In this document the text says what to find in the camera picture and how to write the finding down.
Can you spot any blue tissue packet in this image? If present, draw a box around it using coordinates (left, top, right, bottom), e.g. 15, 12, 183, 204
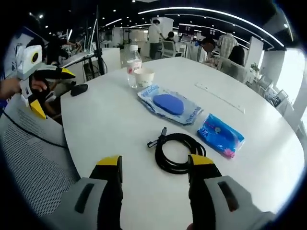
197, 113, 246, 160

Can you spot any clear water bottle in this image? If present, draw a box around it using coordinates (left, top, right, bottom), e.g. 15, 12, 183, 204
126, 45, 143, 90

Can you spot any black mouse-shaped device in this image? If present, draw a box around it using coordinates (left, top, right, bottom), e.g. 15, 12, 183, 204
71, 83, 89, 97

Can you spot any person's left hand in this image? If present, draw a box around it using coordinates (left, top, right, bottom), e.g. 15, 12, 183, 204
0, 77, 48, 99

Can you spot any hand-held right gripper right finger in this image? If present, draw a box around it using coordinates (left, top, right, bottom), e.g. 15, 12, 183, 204
187, 154, 276, 230

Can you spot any clear bag with blue pad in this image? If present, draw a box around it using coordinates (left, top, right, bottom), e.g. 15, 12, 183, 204
137, 83, 205, 126

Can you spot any white mesh office chair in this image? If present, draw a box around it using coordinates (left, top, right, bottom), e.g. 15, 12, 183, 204
0, 105, 82, 216

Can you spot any laptop stand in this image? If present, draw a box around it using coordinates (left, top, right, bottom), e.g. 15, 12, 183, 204
59, 4, 109, 80

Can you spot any curved ceiling light strip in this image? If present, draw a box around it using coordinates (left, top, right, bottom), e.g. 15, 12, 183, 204
138, 7, 285, 47

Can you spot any white paper cup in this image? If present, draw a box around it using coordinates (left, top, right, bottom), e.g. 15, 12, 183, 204
133, 68, 155, 90

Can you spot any bright window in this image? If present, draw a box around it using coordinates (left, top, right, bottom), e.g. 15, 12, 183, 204
275, 47, 307, 115

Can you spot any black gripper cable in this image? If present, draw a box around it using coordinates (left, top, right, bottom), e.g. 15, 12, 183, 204
3, 111, 67, 148

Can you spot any white background office chair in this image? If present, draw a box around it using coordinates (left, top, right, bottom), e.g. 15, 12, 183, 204
162, 40, 177, 58

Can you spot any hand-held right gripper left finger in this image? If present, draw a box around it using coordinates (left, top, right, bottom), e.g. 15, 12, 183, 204
59, 155, 124, 230

